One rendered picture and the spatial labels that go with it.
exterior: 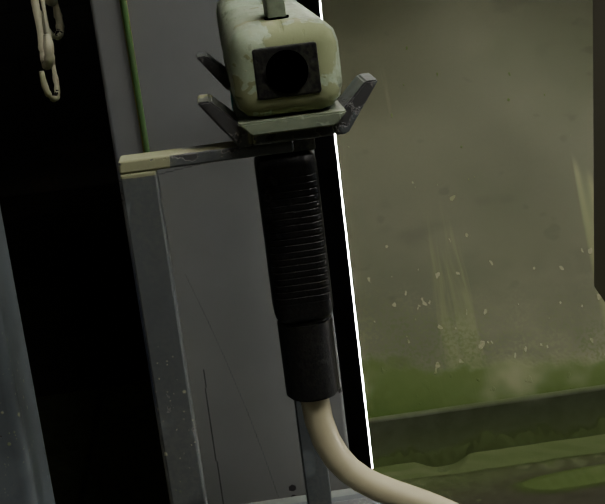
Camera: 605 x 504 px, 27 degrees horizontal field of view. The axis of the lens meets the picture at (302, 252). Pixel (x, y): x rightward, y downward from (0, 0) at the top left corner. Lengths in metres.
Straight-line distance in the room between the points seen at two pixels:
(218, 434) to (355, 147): 1.66
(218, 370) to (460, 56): 1.83
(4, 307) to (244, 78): 0.21
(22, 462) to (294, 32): 0.28
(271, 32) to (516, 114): 2.35
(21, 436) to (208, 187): 0.51
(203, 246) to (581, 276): 1.70
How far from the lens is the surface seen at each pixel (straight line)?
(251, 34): 0.54
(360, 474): 0.72
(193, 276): 1.16
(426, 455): 2.67
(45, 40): 1.14
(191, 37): 1.13
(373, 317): 2.68
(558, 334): 2.72
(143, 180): 0.56
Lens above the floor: 1.19
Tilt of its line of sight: 15 degrees down
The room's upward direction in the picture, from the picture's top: 7 degrees counter-clockwise
